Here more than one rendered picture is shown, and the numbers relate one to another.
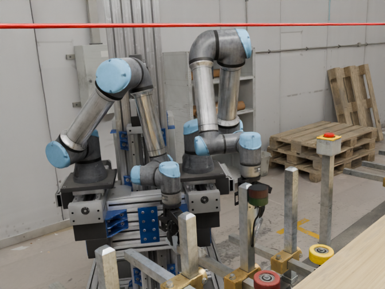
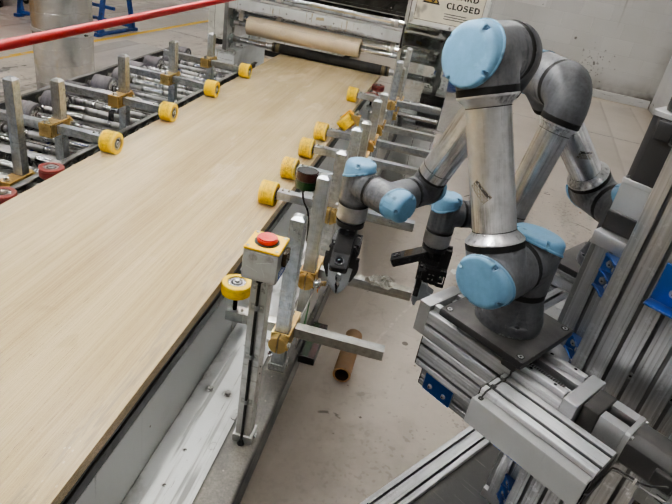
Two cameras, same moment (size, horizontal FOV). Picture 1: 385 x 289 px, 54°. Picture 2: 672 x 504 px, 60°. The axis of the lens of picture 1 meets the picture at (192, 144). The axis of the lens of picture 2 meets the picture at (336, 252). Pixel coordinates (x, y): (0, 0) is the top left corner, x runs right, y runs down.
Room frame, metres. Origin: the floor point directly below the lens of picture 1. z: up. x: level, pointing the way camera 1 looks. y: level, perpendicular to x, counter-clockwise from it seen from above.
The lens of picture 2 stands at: (2.24, -1.07, 1.76)
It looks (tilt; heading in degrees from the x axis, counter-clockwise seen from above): 29 degrees down; 139
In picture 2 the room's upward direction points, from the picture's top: 11 degrees clockwise
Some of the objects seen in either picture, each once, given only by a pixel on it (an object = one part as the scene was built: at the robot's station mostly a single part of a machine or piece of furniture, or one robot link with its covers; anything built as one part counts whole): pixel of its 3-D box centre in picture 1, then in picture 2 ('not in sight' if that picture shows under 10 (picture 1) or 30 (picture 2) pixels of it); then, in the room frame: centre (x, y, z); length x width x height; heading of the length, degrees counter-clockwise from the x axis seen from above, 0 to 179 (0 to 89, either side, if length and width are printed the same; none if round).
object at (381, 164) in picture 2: not in sight; (365, 159); (0.60, 0.44, 0.95); 0.50 x 0.04 x 0.04; 42
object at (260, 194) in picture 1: (258, 191); (307, 174); (1.07, -0.19, 1.16); 0.06 x 0.06 x 0.02
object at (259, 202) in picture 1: (258, 198); (306, 183); (1.07, -0.19, 1.13); 0.06 x 0.06 x 0.02
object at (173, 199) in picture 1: (171, 197); (437, 237); (1.33, 0.09, 1.05); 0.08 x 0.08 x 0.05
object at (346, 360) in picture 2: not in sight; (348, 354); (0.74, 0.44, 0.04); 0.30 x 0.08 x 0.08; 132
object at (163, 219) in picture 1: (171, 215); (432, 263); (1.34, 0.10, 0.97); 0.09 x 0.08 x 0.12; 42
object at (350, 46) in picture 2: not in sight; (332, 42); (-1.03, 1.43, 1.05); 1.43 x 0.12 x 0.12; 42
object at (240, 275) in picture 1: (243, 278); (309, 271); (1.09, -0.15, 0.85); 0.13 x 0.06 x 0.05; 132
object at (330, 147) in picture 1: (328, 145); (265, 258); (1.44, -0.54, 1.18); 0.07 x 0.07 x 0.08; 42
